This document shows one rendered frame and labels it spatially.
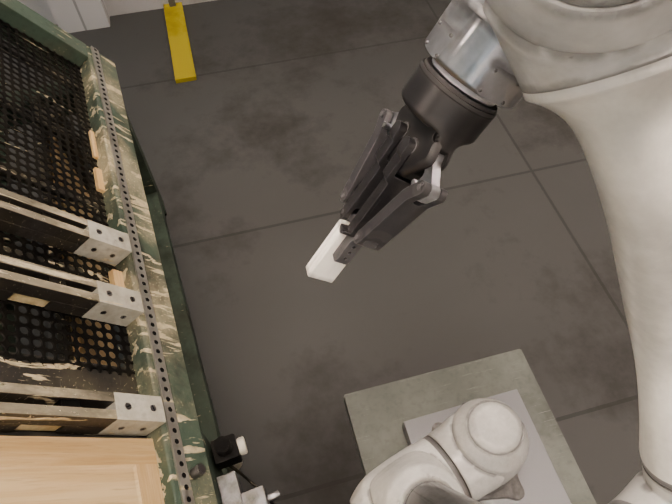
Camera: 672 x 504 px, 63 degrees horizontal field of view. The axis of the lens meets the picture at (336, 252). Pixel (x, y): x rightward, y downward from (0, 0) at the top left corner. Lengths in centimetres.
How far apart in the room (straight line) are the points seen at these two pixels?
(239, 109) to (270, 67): 40
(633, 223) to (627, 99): 8
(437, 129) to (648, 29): 23
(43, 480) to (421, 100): 96
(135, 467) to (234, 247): 152
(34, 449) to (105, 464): 15
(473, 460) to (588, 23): 98
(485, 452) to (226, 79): 277
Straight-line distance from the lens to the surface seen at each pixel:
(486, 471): 117
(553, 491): 143
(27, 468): 117
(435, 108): 45
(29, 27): 216
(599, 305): 269
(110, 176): 178
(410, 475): 108
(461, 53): 43
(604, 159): 32
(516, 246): 272
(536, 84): 30
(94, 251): 153
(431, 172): 46
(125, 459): 129
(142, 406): 129
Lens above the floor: 214
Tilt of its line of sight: 56 degrees down
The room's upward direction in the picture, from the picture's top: straight up
